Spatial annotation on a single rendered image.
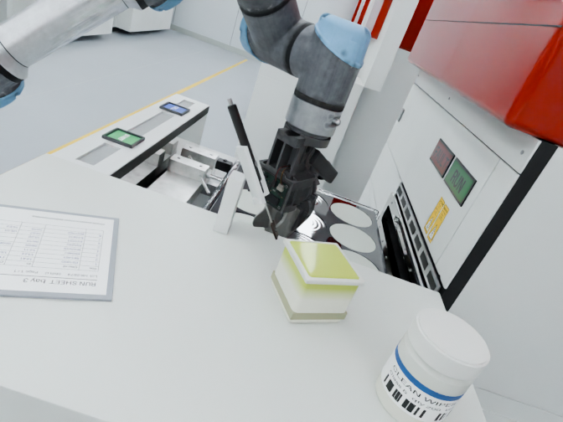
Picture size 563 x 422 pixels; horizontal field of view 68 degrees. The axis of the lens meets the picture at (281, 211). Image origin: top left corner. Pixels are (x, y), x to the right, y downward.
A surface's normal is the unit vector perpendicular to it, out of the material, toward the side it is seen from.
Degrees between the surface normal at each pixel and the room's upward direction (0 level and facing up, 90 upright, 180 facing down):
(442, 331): 0
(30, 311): 0
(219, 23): 90
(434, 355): 90
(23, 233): 0
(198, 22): 90
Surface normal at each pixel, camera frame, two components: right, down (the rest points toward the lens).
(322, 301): 0.32, 0.53
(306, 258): 0.32, -0.84
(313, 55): -0.64, 0.10
